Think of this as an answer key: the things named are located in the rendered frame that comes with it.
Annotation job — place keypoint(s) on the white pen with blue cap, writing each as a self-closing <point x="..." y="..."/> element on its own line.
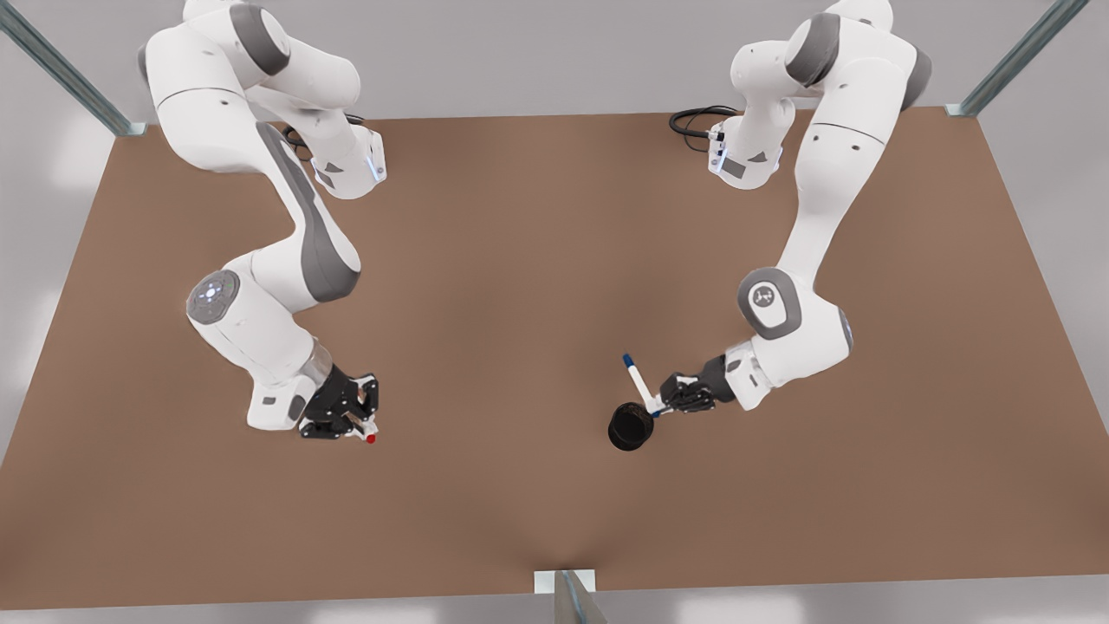
<point x="639" y="381"/>

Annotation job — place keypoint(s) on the white pen with red cap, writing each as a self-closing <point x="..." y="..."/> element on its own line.
<point x="364" y="431"/>

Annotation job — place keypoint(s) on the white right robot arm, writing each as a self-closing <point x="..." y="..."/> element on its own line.
<point x="260" y="303"/>

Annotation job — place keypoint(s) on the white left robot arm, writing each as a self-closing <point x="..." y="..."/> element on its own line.
<point x="814" y="217"/>

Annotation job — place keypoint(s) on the black round pen cup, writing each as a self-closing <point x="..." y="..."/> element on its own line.
<point x="630" y="426"/>

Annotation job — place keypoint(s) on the silver frame post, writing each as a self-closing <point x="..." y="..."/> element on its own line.
<point x="61" y="65"/>
<point x="572" y="598"/>
<point x="1018" y="56"/>

